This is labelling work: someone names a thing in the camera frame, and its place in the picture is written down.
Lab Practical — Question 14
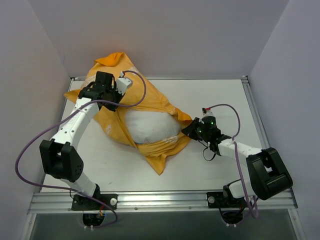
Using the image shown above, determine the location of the orange Mickey Mouse pillowcase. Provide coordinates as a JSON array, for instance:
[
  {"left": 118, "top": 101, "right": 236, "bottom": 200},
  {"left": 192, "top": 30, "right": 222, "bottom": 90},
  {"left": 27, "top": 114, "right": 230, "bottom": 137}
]
[{"left": 63, "top": 51, "right": 194, "bottom": 176}]

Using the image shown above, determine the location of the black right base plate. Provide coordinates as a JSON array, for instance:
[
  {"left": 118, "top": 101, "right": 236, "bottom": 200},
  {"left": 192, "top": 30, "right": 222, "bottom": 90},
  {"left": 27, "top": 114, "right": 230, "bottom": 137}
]
[{"left": 206, "top": 191, "right": 225, "bottom": 209}]

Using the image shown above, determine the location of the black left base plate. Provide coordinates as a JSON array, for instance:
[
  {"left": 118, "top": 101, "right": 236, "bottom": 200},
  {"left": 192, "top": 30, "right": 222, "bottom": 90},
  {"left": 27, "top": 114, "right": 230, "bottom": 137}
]
[{"left": 71, "top": 193, "right": 118, "bottom": 211}]

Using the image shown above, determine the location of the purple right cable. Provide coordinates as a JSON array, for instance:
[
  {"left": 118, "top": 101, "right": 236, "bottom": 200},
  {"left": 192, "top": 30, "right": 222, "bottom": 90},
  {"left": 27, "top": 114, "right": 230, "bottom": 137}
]
[{"left": 206, "top": 103, "right": 260, "bottom": 220}]

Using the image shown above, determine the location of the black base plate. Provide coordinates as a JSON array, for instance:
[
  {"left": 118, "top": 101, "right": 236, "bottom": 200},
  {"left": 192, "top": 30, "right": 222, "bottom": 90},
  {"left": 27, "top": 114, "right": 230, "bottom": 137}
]
[
  {"left": 206, "top": 191, "right": 225, "bottom": 209},
  {"left": 71, "top": 193, "right": 118, "bottom": 211}
]

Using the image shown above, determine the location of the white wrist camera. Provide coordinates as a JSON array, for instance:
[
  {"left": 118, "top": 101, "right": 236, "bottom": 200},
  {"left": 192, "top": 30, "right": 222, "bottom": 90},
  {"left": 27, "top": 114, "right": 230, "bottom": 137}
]
[
  {"left": 115, "top": 71, "right": 133, "bottom": 96},
  {"left": 202, "top": 108, "right": 214, "bottom": 119}
]

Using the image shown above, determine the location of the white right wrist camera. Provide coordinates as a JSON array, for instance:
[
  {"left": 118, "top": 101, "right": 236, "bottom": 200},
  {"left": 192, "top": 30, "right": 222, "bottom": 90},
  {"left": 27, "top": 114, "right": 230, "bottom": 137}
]
[{"left": 202, "top": 108, "right": 214, "bottom": 119}]

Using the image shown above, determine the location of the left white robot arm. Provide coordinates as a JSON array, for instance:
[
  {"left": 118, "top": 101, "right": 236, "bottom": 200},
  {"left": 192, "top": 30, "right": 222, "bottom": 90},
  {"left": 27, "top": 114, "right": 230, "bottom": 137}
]
[{"left": 39, "top": 71, "right": 133, "bottom": 210}]

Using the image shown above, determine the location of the purple cable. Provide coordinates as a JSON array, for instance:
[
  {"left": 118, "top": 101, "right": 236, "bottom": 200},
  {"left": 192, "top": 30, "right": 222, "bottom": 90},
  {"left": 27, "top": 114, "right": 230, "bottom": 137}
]
[
  {"left": 206, "top": 103, "right": 260, "bottom": 220},
  {"left": 14, "top": 70, "right": 148, "bottom": 230}
]

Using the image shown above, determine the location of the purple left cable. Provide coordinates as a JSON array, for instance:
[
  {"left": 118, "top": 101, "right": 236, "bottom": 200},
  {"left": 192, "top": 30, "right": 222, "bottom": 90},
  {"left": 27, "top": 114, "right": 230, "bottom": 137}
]
[{"left": 14, "top": 70, "right": 148, "bottom": 230}]

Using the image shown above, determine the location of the aluminium right side rail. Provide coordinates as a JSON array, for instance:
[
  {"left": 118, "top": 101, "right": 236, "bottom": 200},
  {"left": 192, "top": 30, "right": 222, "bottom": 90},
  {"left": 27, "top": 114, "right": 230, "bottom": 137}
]
[{"left": 241, "top": 75, "right": 270, "bottom": 149}]

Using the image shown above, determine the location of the white pillow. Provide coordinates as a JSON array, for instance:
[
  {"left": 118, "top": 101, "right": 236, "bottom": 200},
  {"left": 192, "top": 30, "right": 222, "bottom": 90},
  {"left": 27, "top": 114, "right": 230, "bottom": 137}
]
[{"left": 124, "top": 110, "right": 181, "bottom": 144}]

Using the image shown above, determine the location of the aluminium rail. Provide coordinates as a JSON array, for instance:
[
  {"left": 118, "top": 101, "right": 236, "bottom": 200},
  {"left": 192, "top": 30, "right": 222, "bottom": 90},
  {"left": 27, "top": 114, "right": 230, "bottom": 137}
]
[
  {"left": 28, "top": 190, "right": 298, "bottom": 214},
  {"left": 241, "top": 75, "right": 270, "bottom": 149}
]

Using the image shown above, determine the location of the aluminium front rail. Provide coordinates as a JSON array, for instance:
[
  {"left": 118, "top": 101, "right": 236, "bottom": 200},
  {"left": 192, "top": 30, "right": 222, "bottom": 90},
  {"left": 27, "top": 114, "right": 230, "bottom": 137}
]
[{"left": 28, "top": 190, "right": 298, "bottom": 214}]

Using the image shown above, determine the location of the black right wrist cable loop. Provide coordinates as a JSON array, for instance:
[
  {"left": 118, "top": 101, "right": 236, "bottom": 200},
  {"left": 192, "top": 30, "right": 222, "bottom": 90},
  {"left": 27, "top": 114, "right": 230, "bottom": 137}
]
[{"left": 201, "top": 146, "right": 217, "bottom": 162}]

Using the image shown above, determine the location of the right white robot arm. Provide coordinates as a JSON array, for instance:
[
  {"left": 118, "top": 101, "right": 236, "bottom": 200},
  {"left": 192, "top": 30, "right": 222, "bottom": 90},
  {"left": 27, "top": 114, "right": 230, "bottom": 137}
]
[{"left": 182, "top": 115, "right": 293, "bottom": 207}]

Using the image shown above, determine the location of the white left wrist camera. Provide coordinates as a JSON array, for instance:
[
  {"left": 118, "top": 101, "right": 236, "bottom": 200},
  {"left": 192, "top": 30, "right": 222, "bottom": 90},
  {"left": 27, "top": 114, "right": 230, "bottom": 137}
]
[{"left": 115, "top": 71, "right": 133, "bottom": 96}]

